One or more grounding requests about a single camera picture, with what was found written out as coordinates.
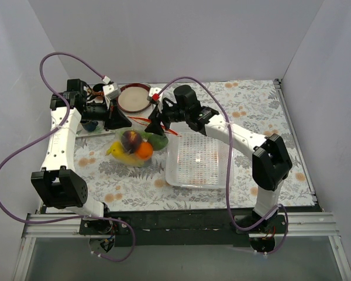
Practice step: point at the white perforated plastic basket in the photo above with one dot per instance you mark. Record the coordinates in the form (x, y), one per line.
(196, 161)

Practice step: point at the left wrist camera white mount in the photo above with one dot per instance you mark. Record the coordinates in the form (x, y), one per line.
(110, 89)

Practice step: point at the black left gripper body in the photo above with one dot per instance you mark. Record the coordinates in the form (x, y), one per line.
(111, 113)

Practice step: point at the aluminium frame rail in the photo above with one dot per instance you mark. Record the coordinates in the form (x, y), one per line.
(299, 224)

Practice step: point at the round dark purple fake fruit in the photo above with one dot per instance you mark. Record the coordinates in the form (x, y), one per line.
(131, 140)

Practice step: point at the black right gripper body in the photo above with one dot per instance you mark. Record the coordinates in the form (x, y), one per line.
(161, 114)

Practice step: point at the clear zip top bag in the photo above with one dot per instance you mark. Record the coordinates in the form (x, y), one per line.
(139, 124)

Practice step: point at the red rimmed beige plate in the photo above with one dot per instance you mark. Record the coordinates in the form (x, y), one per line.
(133, 97)

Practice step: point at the green fake bell pepper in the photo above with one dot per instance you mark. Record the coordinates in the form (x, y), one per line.
(158, 142)

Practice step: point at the brown ceramic cup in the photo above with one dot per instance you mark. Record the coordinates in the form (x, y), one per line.
(95, 91)

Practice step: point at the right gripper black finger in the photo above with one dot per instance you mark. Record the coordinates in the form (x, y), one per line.
(156, 115)
(155, 127)

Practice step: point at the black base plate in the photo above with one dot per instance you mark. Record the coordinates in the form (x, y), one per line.
(191, 227)

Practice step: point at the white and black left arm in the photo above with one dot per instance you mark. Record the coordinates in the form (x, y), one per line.
(57, 183)

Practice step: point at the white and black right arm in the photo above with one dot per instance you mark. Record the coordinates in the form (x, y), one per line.
(269, 156)

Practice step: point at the yellow fake banana bunch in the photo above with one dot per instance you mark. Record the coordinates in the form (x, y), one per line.
(118, 152)

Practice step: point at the dark blue ceramic cup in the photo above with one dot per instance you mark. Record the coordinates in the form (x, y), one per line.
(89, 125)

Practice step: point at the orange fake fruit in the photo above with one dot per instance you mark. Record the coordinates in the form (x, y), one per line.
(144, 151)

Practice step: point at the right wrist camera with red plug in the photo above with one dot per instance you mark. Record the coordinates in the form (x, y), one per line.
(154, 95)

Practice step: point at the floral table mat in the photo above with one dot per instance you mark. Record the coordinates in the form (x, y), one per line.
(252, 104)

